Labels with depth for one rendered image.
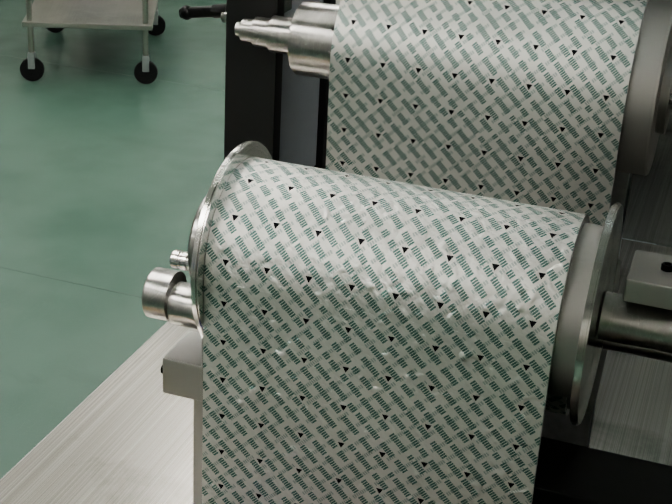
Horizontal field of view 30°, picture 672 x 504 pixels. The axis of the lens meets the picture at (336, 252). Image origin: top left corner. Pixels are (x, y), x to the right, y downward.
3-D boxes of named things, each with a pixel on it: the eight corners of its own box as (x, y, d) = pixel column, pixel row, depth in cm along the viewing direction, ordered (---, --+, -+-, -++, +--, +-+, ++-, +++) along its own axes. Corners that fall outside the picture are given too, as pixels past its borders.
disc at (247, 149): (270, 294, 99) (276, 114, 93) (276, 295, 99) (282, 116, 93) (189, 381, 86) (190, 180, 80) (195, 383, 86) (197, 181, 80)
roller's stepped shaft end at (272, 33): (243, 42, 113) (244, 6, 111) (306, 51, 111) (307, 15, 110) (229, 50, 110) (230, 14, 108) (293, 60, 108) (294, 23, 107)
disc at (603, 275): (595, 361, 92) (624, 171, 85) (602, 362, 91) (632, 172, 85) (559, 467, 79) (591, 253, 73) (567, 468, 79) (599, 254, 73)
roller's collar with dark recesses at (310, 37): (311, 64, 113) (315, -7, 110) (375, 73, 111) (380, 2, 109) (285, 82, 107) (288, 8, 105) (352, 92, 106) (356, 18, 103)
